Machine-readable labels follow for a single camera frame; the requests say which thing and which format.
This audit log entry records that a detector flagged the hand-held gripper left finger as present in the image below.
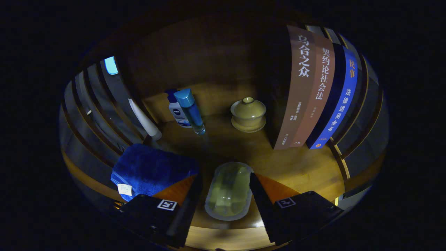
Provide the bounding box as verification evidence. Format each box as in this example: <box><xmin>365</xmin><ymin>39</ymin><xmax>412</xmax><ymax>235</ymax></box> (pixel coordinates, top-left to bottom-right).
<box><xmin>115</xmin><ymin>174</ymin><xmax>202</xmax><ymax>249</ymax></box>

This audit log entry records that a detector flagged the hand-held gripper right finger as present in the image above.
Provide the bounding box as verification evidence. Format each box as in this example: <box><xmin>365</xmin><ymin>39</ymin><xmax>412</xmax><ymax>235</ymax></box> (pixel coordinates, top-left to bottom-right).
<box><xmin>249</xmin><ymin>172</ymin><xmax>344</xmax><ymax>246</ymax></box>

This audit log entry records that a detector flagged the pale green item clear wrapper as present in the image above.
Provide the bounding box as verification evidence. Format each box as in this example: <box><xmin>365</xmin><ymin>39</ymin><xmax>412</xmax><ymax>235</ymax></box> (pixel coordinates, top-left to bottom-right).
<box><xmin>205</xmin><ymin>161</ymin><xmax>254</xmax><ymax>221</ymax></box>

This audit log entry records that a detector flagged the wooden drawer with black knob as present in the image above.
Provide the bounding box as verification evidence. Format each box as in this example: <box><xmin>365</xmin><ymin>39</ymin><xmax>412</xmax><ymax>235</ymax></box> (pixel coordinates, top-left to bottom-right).
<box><xmin>185</xmin><ymin>228</ymin><xmax>276</xmax><ymax>251</ymax></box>

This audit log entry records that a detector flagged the wooden countertop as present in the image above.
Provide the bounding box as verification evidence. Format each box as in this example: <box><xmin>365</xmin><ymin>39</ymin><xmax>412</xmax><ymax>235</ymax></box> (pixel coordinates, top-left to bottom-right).
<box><xmin>63</xmin><ymin>82</ymin><xmax>349</xmax><ymax>230</ymax></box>

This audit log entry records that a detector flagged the wooden cabinet with slatted sides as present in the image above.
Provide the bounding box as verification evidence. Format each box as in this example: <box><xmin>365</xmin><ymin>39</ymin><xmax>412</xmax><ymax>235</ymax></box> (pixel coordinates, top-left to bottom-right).
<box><xmin>59</xmin><ymin>14</ymin><xmax>389</xmax><ymax>251</ymax></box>

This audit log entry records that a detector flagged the blue folded towel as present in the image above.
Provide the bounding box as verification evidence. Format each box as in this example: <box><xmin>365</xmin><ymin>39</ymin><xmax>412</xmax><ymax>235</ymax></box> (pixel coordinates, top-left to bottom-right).
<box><xmin>110</xmin><ymin>143</ymin><xmax>200</xmax><ymax>202</ymax></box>

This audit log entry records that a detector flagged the beige lidded teacup with saucer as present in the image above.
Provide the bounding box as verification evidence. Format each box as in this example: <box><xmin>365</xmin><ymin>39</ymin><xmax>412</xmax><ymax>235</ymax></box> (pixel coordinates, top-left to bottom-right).
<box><xmin>230</xmin><ymin>97</ymin><xmax>267</xmax><ymax>133</ymax></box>

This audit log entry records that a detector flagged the teal clear bottle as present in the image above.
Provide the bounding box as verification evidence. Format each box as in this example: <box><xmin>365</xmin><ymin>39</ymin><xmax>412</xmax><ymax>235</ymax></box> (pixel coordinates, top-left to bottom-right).
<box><xmin>174</xmin><ymin>88</ymin><xmax>206</xmax><ymax>135</ymax></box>

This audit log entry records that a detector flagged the white blue-capped lotion bottle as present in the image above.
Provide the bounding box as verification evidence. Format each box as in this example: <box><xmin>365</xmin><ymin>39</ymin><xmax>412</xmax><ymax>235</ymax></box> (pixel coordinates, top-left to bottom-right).
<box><xmin>165</xmin><ymin>89</ymin><xmax>192</xmax><ymax>128</ymax></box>

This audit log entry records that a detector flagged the white tube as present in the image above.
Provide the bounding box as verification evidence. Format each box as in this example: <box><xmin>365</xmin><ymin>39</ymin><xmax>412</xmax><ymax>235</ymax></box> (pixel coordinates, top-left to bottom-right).
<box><xmin>128</xmin><ymin>98</ymin><xmax>162</xmax><ymax>141</ymax></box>

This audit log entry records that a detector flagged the reddish brown book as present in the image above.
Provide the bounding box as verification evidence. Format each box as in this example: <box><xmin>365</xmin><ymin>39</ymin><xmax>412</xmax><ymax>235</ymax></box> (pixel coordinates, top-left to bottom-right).
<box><xmin>291</xmin><ymin>33</ymin><xmax>336</xmax><ymax>147</ymax></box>

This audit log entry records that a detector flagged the blue book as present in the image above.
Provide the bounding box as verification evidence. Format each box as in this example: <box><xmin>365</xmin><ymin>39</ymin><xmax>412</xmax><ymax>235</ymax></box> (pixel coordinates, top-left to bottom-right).
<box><xmin>306</xmin><ymin>44</ymin><xmax>359</xmax><ymax>150</ymax></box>

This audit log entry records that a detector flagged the black backdrop cloth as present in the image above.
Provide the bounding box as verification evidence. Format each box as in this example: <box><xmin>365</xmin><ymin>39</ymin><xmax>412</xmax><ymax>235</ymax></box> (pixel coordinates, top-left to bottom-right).
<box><xmin>59</xmin><ymin>26</ymin><xmax>389</xmax><ymax>168</ymax></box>

